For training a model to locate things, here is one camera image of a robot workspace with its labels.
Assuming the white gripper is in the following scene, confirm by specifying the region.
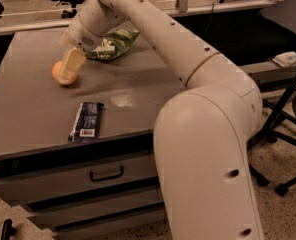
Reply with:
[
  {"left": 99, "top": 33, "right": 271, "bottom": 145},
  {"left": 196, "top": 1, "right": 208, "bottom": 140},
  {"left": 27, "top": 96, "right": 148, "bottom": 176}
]
[{"left": 59, "top": 14, "right": 103, "bottom": 73}]

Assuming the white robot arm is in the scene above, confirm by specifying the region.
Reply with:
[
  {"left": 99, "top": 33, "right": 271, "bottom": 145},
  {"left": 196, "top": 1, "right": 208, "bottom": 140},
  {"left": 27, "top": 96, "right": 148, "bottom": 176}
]
[{"left": 57, "top": 0, "right": 264, "bottom": 240}]

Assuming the grey metal rail frame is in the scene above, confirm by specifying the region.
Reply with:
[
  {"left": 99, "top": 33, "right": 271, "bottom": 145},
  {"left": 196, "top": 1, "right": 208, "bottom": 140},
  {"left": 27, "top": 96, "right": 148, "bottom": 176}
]
[{"left": 241, "top": 61, "right": 296, "bottom": 93}]

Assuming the black caster bottom left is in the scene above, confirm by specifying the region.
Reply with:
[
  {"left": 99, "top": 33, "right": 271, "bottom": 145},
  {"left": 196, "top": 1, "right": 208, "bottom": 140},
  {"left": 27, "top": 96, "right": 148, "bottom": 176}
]
[{"left": 0, "top": 219, "right": 16, "bottom": 240}]

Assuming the black cable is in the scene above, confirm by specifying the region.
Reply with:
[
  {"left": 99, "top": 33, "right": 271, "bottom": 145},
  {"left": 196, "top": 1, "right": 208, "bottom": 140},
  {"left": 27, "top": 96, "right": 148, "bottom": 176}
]
[{"left": 201, "top": 2, "right": 215, "bottom": 42}]

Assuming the green chip bag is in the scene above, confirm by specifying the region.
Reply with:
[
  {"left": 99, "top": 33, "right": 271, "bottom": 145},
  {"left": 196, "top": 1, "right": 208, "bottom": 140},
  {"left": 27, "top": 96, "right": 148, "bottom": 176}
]
[{"left": 86, "top": 29, "right": 140, "bottom": 63}]

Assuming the dark blue snack bar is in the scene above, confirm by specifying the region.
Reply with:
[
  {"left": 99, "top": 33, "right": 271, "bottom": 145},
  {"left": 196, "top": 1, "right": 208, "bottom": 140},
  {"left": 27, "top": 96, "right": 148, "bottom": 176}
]
[{"left": 68, "top": 102, "right": 104, "bottom": 142}]

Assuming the white small box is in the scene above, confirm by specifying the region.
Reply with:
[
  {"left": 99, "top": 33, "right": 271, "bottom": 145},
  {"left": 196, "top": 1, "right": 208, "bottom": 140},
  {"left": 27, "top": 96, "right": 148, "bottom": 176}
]
[{"left": 272, "top": 51, "right": 296, "bottom": 68}]

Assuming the grey drawer cabinet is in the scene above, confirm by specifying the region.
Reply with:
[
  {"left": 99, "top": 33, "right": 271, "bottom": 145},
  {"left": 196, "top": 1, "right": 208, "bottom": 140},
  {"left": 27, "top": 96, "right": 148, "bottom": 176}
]
[{"left": 0, "top": 28, "right": 182, "bottom": 240}]

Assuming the black drawer handle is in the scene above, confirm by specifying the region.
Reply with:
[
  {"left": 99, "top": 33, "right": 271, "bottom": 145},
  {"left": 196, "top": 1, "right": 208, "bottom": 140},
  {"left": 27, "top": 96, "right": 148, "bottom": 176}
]
[{"left": 89, "top": 166, "right": 124, "bottom": 183}]

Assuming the orange fruit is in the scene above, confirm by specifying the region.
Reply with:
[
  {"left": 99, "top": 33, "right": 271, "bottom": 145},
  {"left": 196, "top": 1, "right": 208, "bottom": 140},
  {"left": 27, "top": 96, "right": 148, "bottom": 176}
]
[{"left": 52, "top": 61, "right": 77, "bottom": 86}]

